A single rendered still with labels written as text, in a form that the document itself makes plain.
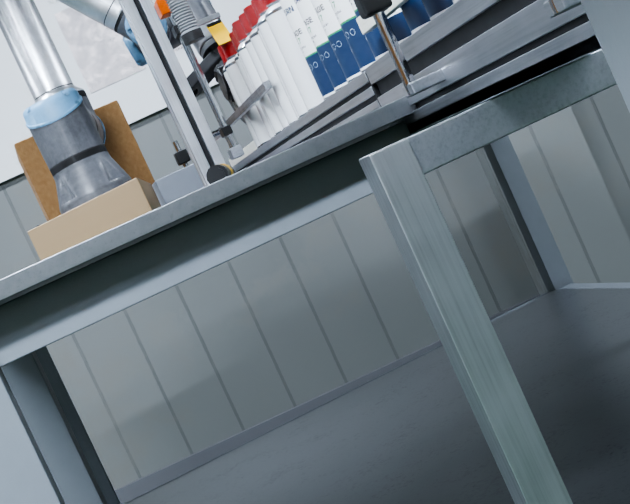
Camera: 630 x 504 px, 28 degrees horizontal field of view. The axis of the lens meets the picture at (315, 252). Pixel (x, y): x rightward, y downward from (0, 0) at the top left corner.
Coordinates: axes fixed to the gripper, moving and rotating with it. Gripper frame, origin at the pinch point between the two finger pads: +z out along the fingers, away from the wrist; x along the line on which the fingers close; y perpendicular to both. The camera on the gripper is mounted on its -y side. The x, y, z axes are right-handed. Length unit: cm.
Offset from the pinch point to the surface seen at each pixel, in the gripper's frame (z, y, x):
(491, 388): 99, -16, -97
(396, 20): 55, -1, -92
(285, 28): 23, -1, -54
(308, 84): 30, -1, -50
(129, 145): -23.8, -19.8, 24.6
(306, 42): 32, -1, -62
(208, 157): 15.4, -14.0, -19.4
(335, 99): 47, -5, -70
